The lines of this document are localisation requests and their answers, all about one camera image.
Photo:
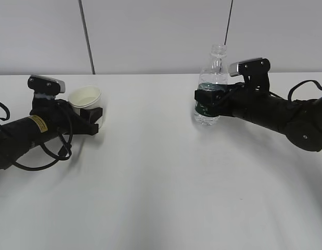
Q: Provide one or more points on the white paper cup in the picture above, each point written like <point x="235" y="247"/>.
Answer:
<point x="85" y="98"/>

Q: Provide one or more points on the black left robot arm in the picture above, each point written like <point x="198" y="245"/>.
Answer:
<point x="20" y="136"/>

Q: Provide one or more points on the clear water bottle green label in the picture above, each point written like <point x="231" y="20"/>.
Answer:
<point x="213" y="77"/>

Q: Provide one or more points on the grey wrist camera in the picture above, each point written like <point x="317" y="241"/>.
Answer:
<point x="46" y="87"/>
<point x="254" y="71"/>

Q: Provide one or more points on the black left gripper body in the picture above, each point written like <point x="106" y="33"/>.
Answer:
<point x="59" y="116"/>

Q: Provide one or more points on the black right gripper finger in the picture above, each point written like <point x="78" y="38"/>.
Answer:
<point x="211" y="103"/>

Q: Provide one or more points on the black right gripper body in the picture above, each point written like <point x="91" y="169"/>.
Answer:
<point x="236" y="100"/>

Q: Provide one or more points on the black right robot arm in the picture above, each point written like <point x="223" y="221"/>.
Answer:
<point x="299" y="120"/>

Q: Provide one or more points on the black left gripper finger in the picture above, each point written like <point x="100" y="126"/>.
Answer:
<point x="93" y="116"/>

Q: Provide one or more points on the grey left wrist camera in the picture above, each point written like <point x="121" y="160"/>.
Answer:
<point x="46" y="87"/>

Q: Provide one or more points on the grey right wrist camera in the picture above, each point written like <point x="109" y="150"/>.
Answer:
<point x="254" y="71"/>

